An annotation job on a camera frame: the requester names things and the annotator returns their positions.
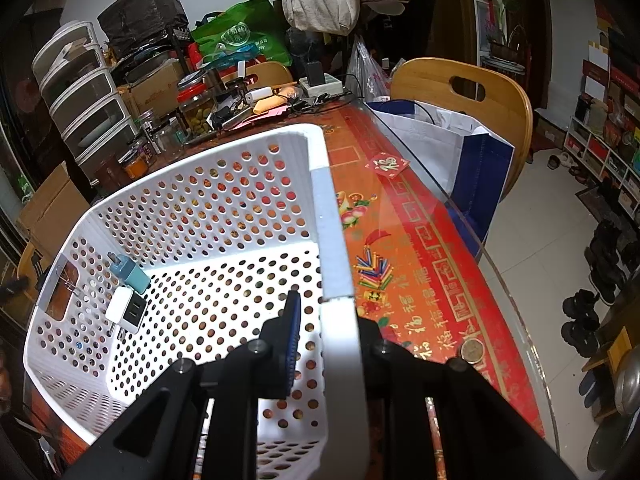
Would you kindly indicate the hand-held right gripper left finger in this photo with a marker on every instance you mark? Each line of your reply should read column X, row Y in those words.
column 292, row 345

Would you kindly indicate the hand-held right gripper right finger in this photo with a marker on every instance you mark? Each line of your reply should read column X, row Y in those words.
column 382, row 360

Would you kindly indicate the white perforated plastic basket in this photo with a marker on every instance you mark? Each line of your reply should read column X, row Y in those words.
column 327, row 220

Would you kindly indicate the brass coin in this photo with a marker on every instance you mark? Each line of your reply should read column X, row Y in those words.
column 472, row 351

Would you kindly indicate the white charger plug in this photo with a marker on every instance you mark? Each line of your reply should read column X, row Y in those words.
column 127, row 312

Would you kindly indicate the teal charger plug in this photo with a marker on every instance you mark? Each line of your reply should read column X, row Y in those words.
column 127, row 272

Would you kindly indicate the red square paper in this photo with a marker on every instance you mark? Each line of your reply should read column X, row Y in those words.
column 387, row 165

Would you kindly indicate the white and blue paper bag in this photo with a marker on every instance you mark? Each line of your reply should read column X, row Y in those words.
column 440, row 145

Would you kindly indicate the row of dark shoes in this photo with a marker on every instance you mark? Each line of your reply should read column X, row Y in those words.
column 595, row 285

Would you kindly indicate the silver binder clip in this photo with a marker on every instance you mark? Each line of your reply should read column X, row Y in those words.
column 66, row 280

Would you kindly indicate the empty glass jar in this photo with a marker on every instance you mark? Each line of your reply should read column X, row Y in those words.
column 170, row 140

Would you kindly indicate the yellow orange packet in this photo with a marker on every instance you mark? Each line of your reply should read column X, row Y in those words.
column 270, row 103

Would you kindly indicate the small orange jar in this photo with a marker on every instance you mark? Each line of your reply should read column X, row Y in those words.
column 132, row 160

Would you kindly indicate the brown ceramic jar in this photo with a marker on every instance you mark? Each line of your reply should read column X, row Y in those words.
column 105, row 172

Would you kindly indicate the glass pickle jar red lid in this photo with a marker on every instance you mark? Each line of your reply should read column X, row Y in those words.
column 197, row 107

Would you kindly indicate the white power strip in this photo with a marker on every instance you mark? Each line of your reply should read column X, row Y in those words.
column 325, row 86

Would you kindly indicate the dark doormat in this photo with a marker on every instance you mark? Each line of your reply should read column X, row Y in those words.
column 592, row 200

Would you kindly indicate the light slippers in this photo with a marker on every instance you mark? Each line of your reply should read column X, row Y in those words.
column 560, row 160

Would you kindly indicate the black power adapter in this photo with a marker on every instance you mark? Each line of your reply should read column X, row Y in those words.
column 316, row 72

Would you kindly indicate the open cardboard box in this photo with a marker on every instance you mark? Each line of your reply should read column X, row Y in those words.
column 50, row 210

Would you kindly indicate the clear plastic bag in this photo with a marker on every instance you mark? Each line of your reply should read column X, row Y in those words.
column 365, row 70

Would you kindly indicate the green shopping bag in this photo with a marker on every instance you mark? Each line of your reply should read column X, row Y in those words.
column 245, row 35

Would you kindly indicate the white cubby shelf unit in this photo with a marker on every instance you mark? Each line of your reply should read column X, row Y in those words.
column 605, row 125

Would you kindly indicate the white plastic drawer tower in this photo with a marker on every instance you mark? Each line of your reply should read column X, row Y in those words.
column 80, row 95

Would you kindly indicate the potted plant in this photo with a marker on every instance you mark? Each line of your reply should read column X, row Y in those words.
column 505, row 35

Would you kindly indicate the black fabric bag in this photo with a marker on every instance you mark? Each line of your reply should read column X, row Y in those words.
column 142, row 15

